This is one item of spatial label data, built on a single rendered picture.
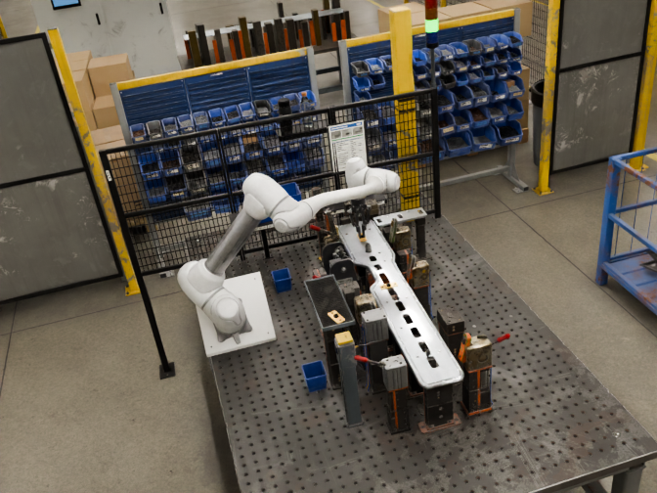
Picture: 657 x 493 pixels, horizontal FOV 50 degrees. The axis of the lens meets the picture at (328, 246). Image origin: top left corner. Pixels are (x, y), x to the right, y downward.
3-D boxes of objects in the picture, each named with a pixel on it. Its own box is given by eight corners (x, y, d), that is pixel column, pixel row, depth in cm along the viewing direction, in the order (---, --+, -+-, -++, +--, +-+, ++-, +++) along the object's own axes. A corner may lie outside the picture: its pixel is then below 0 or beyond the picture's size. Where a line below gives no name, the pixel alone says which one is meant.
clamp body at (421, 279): (436, 323, 352) (434, 265, 335) (413, 329, 351) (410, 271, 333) (429, 313, 360) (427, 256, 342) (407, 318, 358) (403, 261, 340)
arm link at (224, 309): (229, 340, 345) (227, 333, 324) (203, 315, 347) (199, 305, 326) (252, 317, 349) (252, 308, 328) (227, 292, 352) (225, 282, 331)
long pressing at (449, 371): (473, 378, 275) (473, 375, 274) (419, 391, 271) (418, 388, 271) (372, 219, 391) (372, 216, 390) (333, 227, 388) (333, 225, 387)
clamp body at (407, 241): (417, 286, 382) (415, 230, 364) (397, 290, 381) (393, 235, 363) (412, 277, 390) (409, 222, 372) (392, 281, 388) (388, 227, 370)
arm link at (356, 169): (342, 189, 354) (365, 194, 348) (339, 161, 346) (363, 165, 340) (353, 180, 362) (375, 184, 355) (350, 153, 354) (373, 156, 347)
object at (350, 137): (369, 167, 413) (365, 117, 397) (331, 174, 410) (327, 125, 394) (368, 165, 415) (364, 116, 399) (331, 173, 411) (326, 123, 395)
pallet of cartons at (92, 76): (151, 171, 731) (125, 72, 677) (72, 186, 720) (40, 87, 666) (150, 131, 832) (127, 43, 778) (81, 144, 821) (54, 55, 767)
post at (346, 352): (365, 424, 299) (356, 344, 276) (347, 428, 298) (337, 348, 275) (360, 412, 305) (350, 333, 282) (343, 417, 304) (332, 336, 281)
